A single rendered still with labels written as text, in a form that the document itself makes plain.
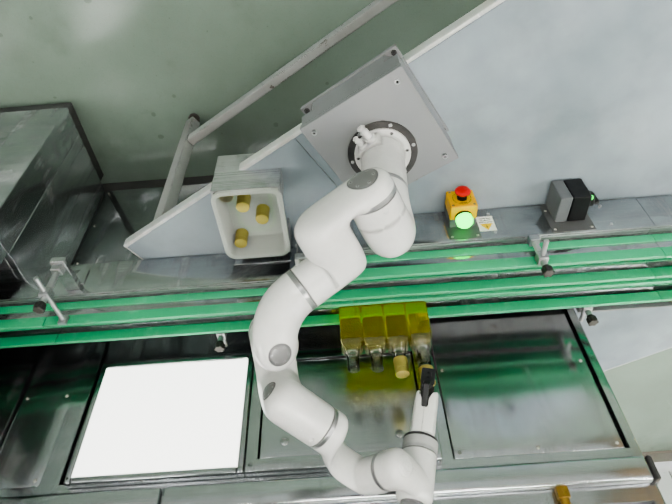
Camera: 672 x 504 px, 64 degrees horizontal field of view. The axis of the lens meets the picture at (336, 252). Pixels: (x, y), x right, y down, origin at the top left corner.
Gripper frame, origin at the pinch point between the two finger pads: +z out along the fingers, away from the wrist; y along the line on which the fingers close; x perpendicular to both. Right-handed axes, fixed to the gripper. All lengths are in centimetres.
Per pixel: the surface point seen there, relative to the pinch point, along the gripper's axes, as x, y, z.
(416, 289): 5.4, 6.1, 23.0
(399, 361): 7.2, 1.3, 3.5
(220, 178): 56, 34, 28
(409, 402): 4.2, -12.8, 1.2
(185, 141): 94, 12, 76
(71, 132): 136, 16, 71
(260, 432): 39.7, -13.0, -13.5
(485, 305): -12.9, -3.7, 28.8
